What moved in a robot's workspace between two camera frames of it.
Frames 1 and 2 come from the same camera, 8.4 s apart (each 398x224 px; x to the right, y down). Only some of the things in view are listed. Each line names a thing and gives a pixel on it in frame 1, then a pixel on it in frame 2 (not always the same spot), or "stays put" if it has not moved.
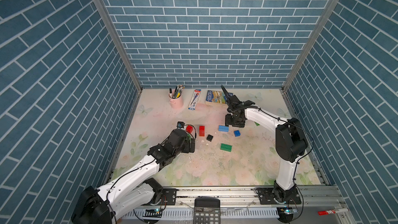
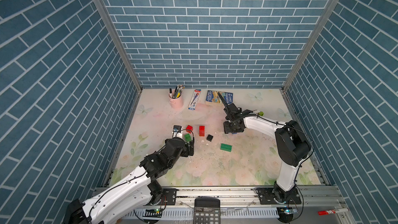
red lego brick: (189, 128) stays put
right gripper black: (227, 122) → (226, 129)
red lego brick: (202, 130) stays put
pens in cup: (178, 89) stays put
